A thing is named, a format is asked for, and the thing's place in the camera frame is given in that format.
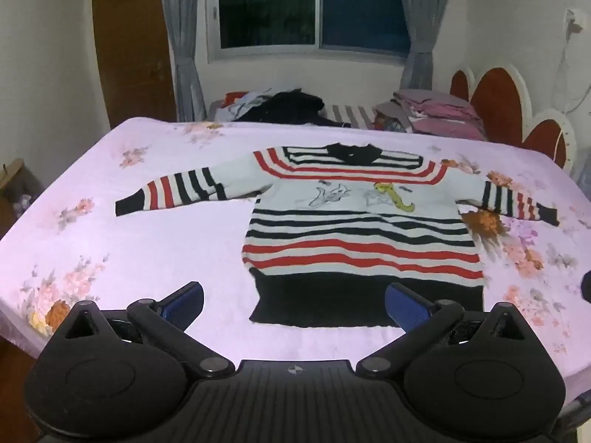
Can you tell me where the white wall socket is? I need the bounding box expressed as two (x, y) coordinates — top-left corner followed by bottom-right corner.
(564, 8), (585, 34)

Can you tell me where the sliding glass window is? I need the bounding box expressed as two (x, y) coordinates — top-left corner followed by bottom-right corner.
(207, 0), (413, 64)

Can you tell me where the wooden door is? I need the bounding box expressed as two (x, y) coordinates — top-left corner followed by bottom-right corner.
(92, 0), (178, 130)

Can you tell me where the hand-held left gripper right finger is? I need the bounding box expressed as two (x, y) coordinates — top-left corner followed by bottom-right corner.
(357, 282), (533, 379)

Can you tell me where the grey curtain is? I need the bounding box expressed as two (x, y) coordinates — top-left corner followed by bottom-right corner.
(396, 0), (458, 93)
(159, 0), (208, 123)

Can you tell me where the wooden-topped dark stand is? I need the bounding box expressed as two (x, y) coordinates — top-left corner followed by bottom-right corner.
(0, 158), (45, 237)

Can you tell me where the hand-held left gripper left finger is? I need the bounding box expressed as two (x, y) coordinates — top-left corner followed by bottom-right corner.
(59, 281), (236, 379)

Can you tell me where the colourful printed cloth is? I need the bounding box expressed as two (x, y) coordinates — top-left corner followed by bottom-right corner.
(373, 114), (408, 133)

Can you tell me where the striped knit sweater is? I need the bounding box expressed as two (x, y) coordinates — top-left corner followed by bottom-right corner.
(115, 142), (561, 329)

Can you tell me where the stack of folded pink clothes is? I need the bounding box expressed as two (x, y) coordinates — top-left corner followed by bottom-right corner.
(374, 89), (489, 142)

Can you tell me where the grey striped bedsheet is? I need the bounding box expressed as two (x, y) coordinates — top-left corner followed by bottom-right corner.
(321, 104), (378, 130)

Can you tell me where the light grey clothes heap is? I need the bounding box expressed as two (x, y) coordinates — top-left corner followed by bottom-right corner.
(209, 91), (271, 121)

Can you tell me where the red scalloped headboard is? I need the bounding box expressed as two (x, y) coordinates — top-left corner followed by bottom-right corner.
(450, 62), (578, 171)

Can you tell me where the pink floral blanket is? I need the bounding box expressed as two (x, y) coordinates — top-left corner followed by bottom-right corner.
(0, 117), (591, 407)

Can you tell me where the dark clothes pile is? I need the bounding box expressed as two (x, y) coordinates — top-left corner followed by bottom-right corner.
(231, 87), (352, 128)

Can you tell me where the white power cable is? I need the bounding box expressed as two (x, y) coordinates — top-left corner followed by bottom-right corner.
(553, 23), (591, 117)

